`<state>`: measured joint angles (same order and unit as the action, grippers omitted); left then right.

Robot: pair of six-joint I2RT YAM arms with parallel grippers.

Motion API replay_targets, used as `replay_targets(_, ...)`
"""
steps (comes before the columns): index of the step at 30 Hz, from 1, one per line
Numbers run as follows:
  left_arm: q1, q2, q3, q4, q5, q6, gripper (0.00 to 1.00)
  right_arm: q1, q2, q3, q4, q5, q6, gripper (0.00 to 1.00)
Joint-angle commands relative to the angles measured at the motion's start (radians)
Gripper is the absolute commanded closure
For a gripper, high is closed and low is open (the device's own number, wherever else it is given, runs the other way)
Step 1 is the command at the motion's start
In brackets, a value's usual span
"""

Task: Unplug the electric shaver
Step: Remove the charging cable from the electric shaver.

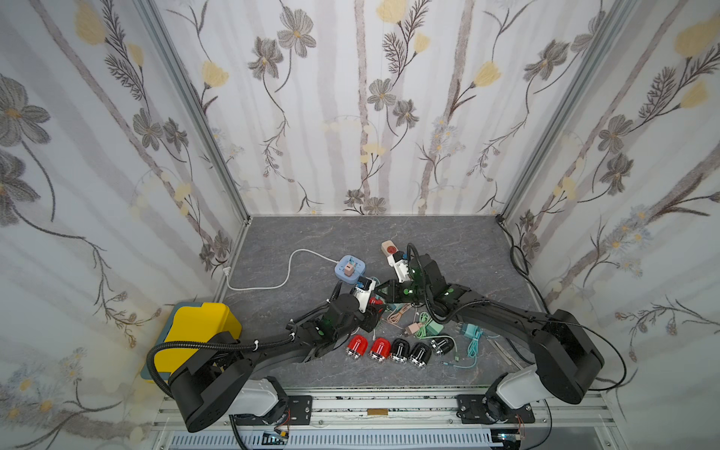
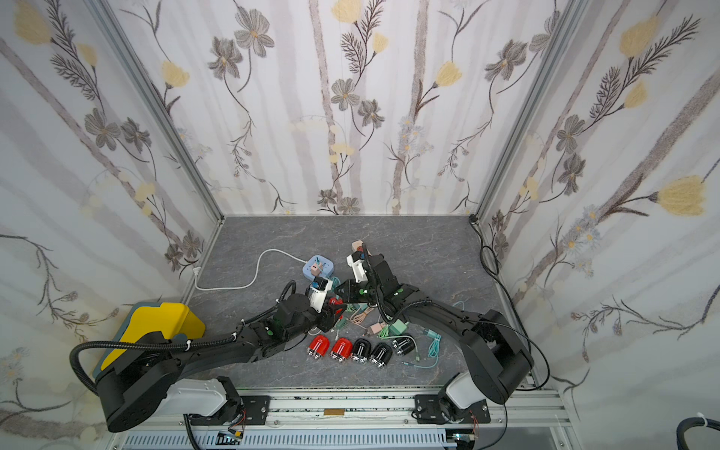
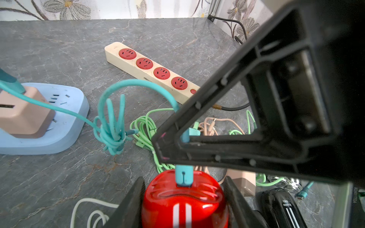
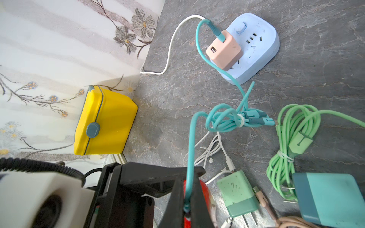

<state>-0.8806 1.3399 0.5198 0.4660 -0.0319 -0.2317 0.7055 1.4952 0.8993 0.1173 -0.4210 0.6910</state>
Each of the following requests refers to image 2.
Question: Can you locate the pink charger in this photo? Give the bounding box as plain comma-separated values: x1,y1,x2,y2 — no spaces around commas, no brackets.
367,322,386,335

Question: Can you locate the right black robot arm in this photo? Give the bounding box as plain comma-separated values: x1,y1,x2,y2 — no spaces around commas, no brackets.
336,251,534,410

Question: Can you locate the blue round power cube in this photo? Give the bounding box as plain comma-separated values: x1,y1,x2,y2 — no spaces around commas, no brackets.
302,255,335,281

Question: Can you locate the black shaver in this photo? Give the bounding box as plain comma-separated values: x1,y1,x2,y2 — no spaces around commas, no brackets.
351,339,372,364
392,337,416,356
370,342,394,368

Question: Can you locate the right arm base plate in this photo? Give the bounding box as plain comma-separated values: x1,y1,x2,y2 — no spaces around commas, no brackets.
411,395,491,425

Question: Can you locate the pink cable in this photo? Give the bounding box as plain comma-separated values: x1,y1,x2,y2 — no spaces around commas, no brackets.
348,303,378,328

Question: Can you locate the yellow lidded box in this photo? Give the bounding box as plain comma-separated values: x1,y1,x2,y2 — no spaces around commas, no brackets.
112,302,206,343

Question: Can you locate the white power cube cable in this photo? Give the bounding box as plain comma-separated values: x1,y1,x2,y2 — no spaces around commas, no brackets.
193,248,308,293

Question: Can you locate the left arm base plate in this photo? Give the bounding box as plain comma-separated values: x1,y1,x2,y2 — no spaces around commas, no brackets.
189,396,271,427

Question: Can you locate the teal cable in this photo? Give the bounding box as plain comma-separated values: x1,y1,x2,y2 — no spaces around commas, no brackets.
404,331,446,371

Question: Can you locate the light green charger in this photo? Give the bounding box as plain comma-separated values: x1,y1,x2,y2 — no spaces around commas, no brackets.
388,320,407,336

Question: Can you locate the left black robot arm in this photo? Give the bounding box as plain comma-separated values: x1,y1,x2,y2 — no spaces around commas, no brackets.
69,280,350,433

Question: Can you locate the black power strip cable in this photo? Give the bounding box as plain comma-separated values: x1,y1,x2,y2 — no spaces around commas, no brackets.
469,216,552,392

